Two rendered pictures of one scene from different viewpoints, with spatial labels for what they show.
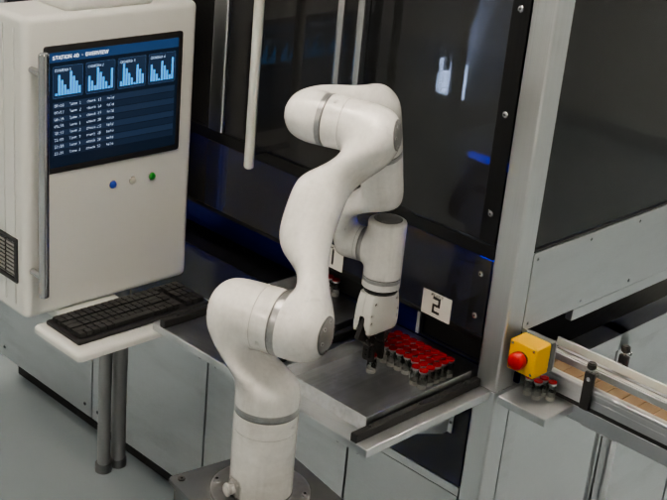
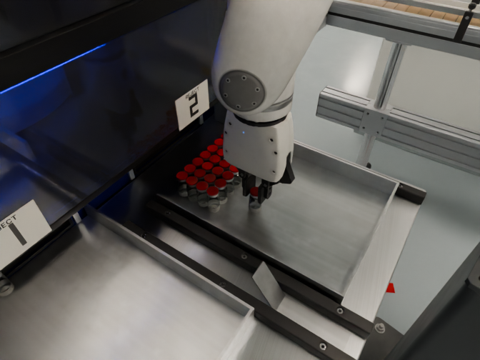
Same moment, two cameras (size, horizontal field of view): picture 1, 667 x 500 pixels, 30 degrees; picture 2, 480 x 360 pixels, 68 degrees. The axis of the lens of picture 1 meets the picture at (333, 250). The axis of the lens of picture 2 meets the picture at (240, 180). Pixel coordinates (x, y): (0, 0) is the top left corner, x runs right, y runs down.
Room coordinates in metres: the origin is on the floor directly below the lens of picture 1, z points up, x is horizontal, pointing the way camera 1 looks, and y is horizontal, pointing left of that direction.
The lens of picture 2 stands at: (2.57, 0.29, 1.36)
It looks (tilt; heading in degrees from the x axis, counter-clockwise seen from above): 45 degrees down; 261
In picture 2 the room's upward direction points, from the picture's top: straight up
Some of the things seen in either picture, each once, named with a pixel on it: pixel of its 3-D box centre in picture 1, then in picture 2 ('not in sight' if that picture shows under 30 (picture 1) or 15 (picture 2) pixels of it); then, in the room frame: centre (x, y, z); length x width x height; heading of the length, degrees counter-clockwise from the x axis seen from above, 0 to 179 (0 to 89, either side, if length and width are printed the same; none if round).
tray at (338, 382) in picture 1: (375, 376); (279, 195); (2.43, -0.12, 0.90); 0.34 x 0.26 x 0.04; 137
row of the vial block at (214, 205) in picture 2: (403, 362); (238, 173); (2.49, -0.18, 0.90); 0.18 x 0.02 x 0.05; 47
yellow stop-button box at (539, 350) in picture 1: (531, 354); not in sight; (2.41, -0.45, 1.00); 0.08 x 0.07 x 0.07; 137
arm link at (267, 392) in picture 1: (255, 345); not in sight; (2.00, 0.12, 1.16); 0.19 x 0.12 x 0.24; 67
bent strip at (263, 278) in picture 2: not in sight; (301, 305); (2.45, 0.09, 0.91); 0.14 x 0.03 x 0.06; 137
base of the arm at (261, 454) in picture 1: (263, 450); not in sight; (1.99, 0.09, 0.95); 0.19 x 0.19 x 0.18
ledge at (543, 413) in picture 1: (539, 402); not in sight; (2.43, -0.49, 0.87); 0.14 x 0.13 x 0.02; 137
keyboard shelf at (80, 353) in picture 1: (122, 314); not in sight; (2.82, 0.51, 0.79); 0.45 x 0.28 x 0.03; 137
